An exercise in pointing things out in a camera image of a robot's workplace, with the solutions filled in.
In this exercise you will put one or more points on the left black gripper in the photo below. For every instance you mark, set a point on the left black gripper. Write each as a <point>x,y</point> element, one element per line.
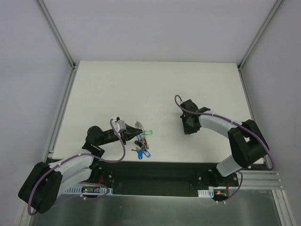
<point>124,135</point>

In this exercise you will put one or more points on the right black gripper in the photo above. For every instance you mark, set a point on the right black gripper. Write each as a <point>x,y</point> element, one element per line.
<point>186,124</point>

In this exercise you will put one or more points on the metal disc keyring organizer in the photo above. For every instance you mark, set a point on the metal disc keyring organizer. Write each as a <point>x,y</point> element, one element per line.
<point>143,136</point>

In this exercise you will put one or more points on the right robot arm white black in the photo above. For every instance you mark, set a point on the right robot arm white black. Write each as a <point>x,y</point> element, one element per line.
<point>246,140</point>

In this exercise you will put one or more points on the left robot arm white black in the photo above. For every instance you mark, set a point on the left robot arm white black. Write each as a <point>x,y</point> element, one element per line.
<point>47,181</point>

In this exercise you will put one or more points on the blue key tag outer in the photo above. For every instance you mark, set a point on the blue key tag outer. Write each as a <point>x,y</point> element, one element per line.
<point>140,154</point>

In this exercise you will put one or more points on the blue key tag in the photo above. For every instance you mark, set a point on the blue key tag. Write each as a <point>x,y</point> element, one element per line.
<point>146,153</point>
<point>140,154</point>

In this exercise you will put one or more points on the blue key tag inner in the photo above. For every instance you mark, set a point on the blue key tag inner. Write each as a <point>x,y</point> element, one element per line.
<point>146,153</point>

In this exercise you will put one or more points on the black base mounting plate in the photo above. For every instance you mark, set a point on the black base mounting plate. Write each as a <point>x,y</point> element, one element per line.
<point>158,178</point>

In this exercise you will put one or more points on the black tag key on ring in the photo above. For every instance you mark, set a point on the black tag key on ring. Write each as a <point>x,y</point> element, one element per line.
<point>138,143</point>

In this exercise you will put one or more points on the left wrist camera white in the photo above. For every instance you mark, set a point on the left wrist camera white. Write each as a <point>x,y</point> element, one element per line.
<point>118,125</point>

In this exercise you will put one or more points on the green tag key on ring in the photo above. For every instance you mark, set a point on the green tag key on ring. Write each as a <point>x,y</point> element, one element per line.
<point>148,133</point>

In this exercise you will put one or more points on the right slotted cable duct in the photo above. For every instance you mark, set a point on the right slotted cable duct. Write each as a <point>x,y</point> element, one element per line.
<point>206,193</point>

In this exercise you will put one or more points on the slotted cable duct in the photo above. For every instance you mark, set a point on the slotted cable duct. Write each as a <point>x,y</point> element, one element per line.
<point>86,190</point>
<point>206,193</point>

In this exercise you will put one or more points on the left slotted cable duct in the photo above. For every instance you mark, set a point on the left slotted cable duct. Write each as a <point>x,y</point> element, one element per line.
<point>86,190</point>

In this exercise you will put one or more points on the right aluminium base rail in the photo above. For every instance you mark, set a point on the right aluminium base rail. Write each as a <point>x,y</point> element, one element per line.
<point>260,180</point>

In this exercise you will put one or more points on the right aluminium frame post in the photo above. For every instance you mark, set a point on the right aluminium frame post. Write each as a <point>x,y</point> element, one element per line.
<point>266,22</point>

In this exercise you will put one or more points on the aluminium frame post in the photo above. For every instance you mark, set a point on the aluminium frame post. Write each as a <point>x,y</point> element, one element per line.
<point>266,22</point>
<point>55,32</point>

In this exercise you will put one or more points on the left aluminium frame post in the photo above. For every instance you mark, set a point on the left aluminium frame post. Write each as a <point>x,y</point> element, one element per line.
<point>55,32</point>

